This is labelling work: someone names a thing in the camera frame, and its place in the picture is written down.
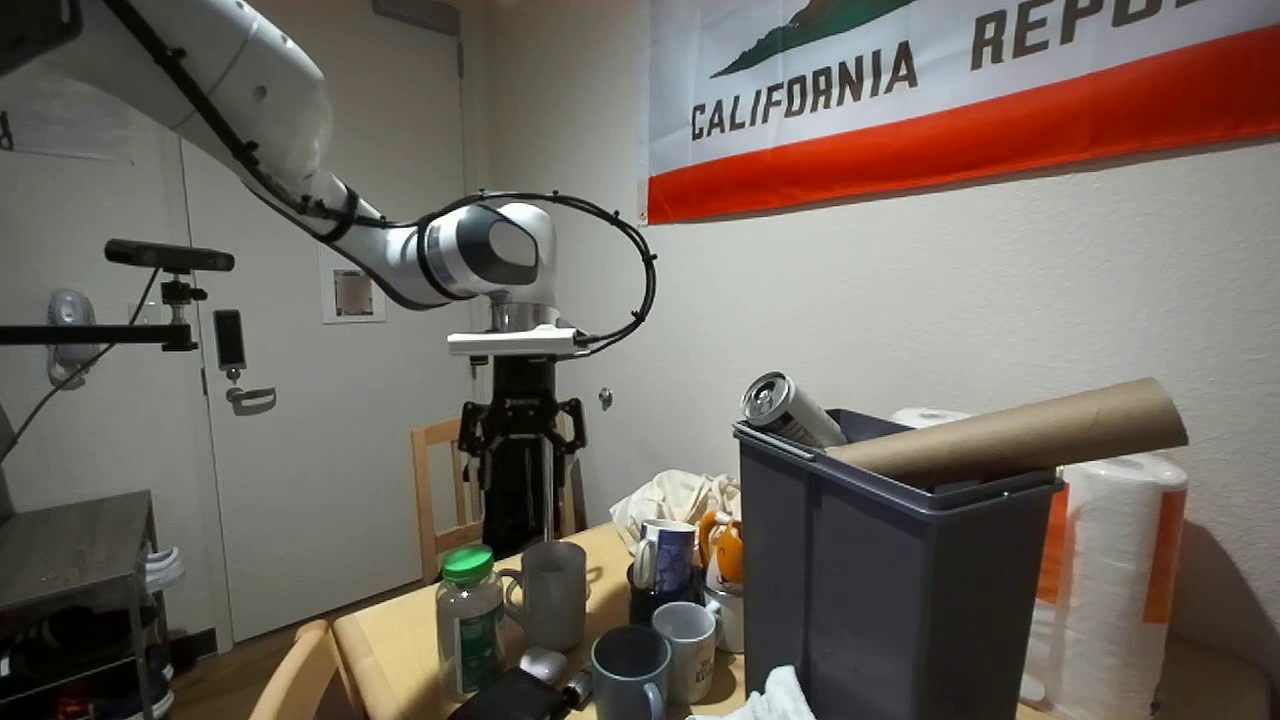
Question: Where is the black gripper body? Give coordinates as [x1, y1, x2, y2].
[454, 350, 591, 459]

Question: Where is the grey metal shelf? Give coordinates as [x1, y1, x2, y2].
[0, 488, 182, 720]

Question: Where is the silver drink can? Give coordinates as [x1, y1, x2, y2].
[741, 366, 846, 450]

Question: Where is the orange object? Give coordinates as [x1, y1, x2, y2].
[688, 508, 748, 590]

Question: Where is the dark purple mug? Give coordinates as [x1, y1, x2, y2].
[623, 520, 708, 629]

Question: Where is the light wooden chair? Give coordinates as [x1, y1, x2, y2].
[242, 617, 358, 720]

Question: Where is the crumpled white bag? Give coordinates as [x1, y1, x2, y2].
[604, 465, 744, 549]

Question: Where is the blue-grey mug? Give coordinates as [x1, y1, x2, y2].
[588, 621, 677, 720]

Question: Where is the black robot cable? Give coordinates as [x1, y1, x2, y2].
[102, 0, 662, 358]

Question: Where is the door handle with lock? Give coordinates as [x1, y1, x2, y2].
[209, 308, 283, 421]

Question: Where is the photo sheet on door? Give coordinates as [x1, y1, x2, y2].
[315, 255, 388, 327]

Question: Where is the black camera on stand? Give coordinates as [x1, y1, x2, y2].
[99, 236, 240, 358]

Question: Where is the paper towel roll pack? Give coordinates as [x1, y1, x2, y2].
[888, 402, 1190, 720]

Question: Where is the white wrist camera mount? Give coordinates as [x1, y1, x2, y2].
[441, 325, 591, 363]

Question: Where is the black wallet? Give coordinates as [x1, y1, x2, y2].
[449, 668, 588, 720]

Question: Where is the large white mug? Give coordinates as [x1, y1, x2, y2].
[491, 535, 595, 656]

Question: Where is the white cloth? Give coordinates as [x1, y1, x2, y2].
[720, 658, 819, 720]

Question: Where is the white round lamp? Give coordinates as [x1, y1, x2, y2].
[45, 288, 99, 393]

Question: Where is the long cardboard tube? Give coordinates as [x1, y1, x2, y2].
[819, 370, 1190, 488]

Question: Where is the California republic flag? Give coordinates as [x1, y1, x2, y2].
[643, 0, 1280, 229]

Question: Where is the wooden chair with slats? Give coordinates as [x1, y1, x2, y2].
[403, 414, 582, 582]

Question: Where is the grey plastic bin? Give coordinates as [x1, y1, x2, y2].
[726, 402, 1065, 720]

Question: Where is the white soap bar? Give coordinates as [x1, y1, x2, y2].
[510, 644, 573, 686]

